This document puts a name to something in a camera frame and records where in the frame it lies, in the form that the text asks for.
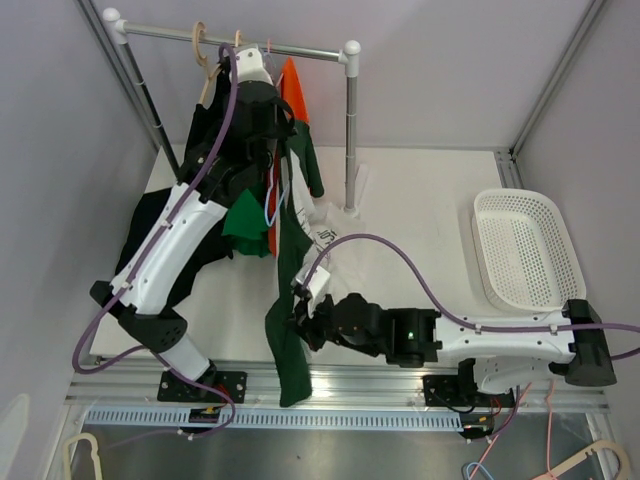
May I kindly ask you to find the orange t shirt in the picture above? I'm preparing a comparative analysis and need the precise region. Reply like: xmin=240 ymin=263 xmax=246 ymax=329
xmin=267 ymin=58 xmax=310 ymax=257

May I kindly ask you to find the white and dark green shirt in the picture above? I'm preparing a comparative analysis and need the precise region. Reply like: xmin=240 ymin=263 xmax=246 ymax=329
xmin=265 ymin=120 xmax=366 ymax=408

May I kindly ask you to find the blue wire hanger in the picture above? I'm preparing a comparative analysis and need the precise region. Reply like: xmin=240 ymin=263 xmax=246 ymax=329
xmin=263 ymin=153 xmax=289 ymax=228

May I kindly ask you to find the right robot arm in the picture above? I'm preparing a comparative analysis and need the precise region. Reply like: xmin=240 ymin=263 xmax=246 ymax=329
xmin=286 ymin=293 xmax=617 ymax=405

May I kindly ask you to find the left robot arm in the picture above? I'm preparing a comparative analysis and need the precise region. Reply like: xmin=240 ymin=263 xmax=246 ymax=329
xmin=90 ymin=80 xmax=294 ymax=401

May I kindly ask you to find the black t shirt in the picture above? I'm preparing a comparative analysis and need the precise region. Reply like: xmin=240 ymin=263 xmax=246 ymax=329
xmin=108 ymin=73 xmax=240 ymax=317

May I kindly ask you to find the beige hanger with black shirt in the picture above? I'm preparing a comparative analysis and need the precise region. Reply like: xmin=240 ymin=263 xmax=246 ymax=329
xmin=191 ymin=21 xmax=220 ymax=107

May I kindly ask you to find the beige hanger with green shirt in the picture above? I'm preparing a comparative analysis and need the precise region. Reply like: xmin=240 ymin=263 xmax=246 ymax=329
xmin=234 ymin=29 xmax=246 ymax=50

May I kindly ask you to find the bright green t shirt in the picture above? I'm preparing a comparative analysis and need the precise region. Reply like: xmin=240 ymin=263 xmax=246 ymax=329
xmin=222 ymin=189 xmax=271 ymax=258

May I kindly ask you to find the blue hanger on floor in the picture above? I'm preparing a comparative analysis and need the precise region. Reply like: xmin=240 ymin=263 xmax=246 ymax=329
xmin=462 ymin=462 xmax=494 ymax=480

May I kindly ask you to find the beige hanger on floor left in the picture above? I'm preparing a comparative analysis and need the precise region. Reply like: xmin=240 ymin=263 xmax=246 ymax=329
xmin=60 ymin=433 xmax=105 ymax=480

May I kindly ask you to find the beige hanger on floor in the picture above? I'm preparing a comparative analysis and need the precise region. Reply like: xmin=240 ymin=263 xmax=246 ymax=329
xmin=534 ymin=440 xmax=632 ymax=480
xmin=60 ymin=433 xmax=105 ymax=480

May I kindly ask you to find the beige hanger on floor right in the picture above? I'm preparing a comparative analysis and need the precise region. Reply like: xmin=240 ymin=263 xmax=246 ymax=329
xmin=534 ymin=440 xmax=632 ymax=480

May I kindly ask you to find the metal clothes rack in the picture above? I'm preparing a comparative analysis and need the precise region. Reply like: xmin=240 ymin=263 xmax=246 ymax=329
xmin=102 ymin=8 xmax=368 ymax=217

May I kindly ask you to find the white plastic basket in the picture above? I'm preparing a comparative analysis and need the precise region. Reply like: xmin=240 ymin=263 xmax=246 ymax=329
xmin=471 ymin=188 xmax=587 ymax=313

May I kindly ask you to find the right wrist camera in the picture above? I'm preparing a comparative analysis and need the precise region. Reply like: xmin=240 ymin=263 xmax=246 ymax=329
xmin=292 ymin=264 xmax=331 ymax=299

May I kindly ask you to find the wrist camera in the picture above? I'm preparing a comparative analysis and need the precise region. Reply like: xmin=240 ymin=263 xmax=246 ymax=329
xmin=292 ymin=264 xmax=331 ymax=299
xmin=235 ymin=44 xmax=275 ymax=86

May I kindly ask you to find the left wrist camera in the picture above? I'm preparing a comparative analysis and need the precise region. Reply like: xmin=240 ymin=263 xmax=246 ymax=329
xmin=235 ymin=44 xmax=275 ymax=86

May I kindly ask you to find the slotted cable duct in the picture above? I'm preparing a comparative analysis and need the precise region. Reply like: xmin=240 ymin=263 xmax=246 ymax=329
xmin=84 ymin=406 xmax=491 ymax=432

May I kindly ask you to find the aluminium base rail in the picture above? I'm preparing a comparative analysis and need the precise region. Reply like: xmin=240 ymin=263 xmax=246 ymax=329
xmin=64 ymin=358 xmax=610 ymax=413

